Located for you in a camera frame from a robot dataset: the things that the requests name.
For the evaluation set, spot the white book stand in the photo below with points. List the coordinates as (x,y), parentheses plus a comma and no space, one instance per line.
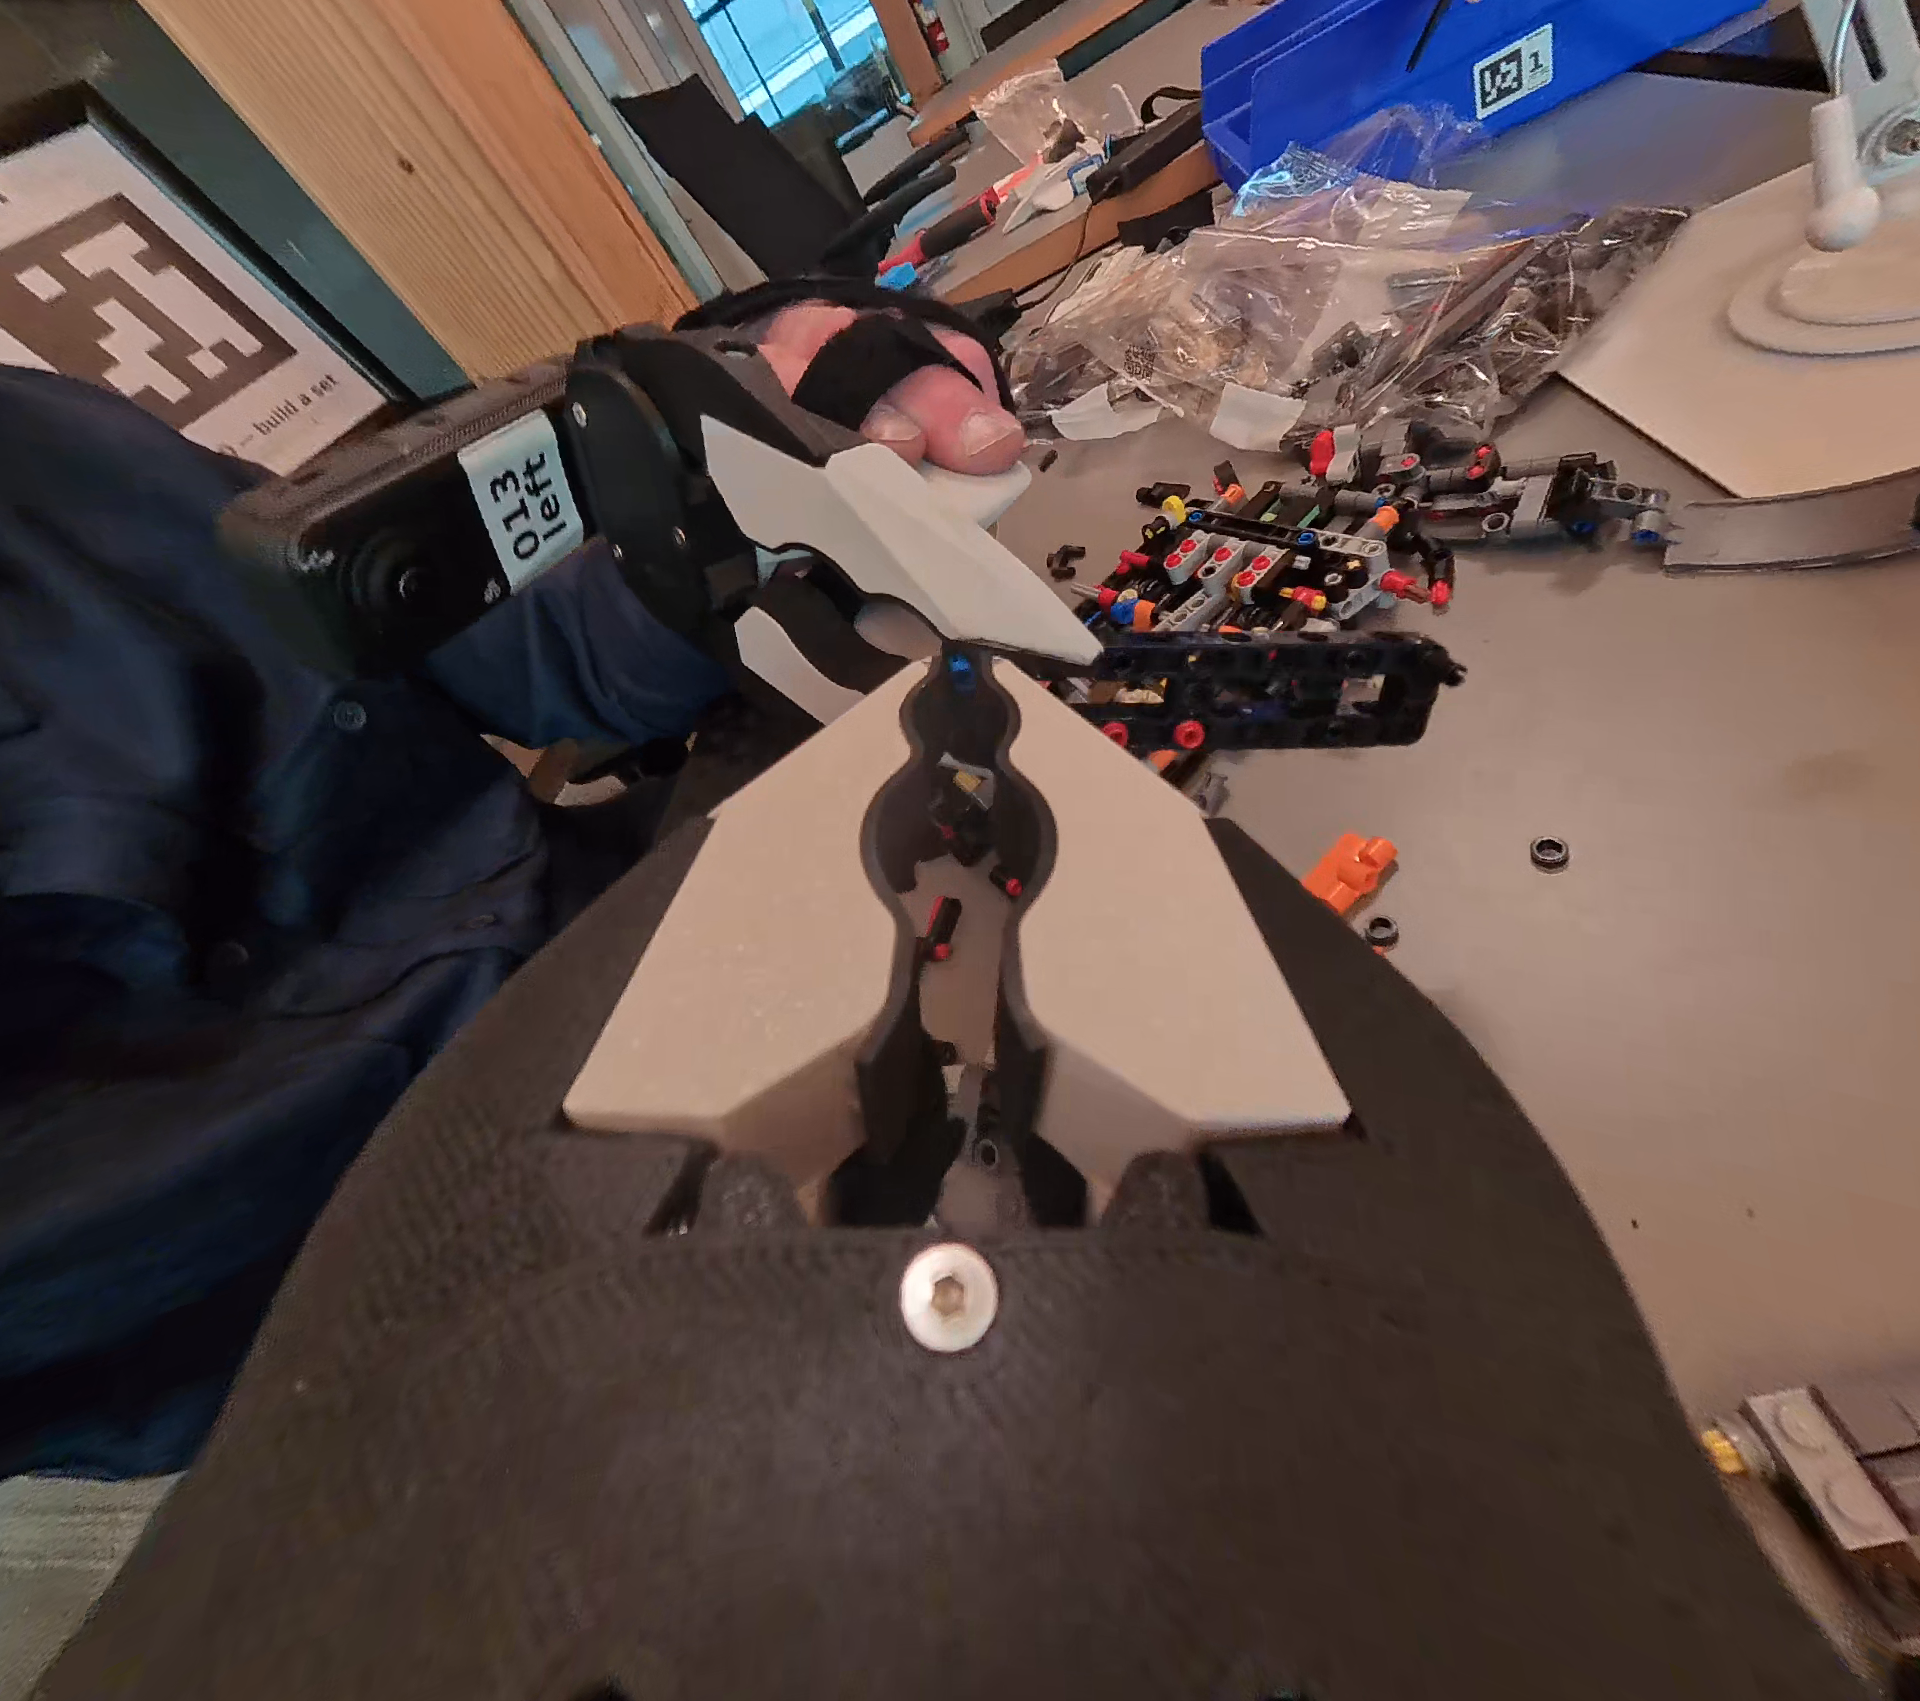
(1680,412)

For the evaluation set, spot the black lego frame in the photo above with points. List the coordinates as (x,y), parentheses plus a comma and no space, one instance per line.
(1290,659)

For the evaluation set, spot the small clear plastic bag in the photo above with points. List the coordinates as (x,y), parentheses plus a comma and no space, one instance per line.
(1023,111)

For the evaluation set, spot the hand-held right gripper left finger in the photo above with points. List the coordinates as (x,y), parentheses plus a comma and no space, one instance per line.
(734,981)

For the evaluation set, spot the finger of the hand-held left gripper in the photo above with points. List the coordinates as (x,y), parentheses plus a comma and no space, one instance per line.
(789,667)
(900,518)

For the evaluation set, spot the small black box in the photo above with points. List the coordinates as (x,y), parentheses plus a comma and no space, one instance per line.
(1166,219)

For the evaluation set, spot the red fire extinguisher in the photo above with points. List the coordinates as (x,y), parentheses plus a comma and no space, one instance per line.
(931,14)

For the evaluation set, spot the framed marker poster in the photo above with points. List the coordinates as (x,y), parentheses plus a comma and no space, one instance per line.
(135,306)

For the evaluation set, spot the lego car chassis assembly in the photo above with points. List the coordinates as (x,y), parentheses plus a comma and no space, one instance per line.
(1290,553)

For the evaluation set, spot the plain blue plastic bin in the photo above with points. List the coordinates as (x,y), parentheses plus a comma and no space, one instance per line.
(1223,119)

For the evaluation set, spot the black office chair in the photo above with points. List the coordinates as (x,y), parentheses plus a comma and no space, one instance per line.
(734,170)

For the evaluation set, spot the red and black hand tool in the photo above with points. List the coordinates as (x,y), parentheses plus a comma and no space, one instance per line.
(939,230)

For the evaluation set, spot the person's torso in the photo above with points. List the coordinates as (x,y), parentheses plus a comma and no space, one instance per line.
(181,908)

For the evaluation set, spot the clear bag of lego pieces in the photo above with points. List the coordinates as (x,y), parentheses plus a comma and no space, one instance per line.
(1351,306)

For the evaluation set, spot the orange lego bracket piece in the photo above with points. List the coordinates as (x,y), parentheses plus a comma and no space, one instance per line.
(1351,870)

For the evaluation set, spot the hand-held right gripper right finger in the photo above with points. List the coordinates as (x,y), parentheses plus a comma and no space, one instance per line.
(1171,981)

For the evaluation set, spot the person's left forearm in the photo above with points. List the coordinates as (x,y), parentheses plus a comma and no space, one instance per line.
(571,667)

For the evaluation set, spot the black power adapter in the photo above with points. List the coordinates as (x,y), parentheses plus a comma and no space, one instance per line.
(1149,164)

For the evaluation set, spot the small white object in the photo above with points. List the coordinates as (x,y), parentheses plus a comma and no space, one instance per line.
(1042,199)

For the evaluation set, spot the person's left hand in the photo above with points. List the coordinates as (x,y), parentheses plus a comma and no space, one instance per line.
(961,436)

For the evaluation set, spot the lego subassembly with curved panel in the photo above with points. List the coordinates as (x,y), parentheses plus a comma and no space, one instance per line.
(1801,531)

